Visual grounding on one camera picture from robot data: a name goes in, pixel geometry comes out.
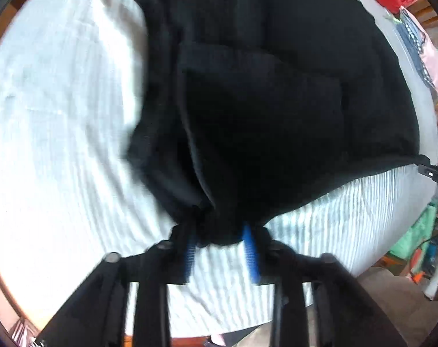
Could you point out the striped light blue bedsheet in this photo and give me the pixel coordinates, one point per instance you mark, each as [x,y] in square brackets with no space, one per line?
[69,78]

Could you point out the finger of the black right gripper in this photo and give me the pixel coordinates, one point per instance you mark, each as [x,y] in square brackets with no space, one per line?
[426,168]

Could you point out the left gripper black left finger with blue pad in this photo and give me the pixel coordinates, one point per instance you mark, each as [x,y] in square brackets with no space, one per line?
[96,312]

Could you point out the black garment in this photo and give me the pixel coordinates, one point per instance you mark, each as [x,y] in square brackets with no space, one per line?
[254,108]

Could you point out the pink and blue folded cloth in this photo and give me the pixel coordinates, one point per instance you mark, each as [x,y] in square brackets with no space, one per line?
[420,48]

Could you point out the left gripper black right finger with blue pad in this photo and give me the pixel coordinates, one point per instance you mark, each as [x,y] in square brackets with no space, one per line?
[345,314]

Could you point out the green plastic bag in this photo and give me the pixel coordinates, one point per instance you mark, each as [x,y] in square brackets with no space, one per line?
[419,232]

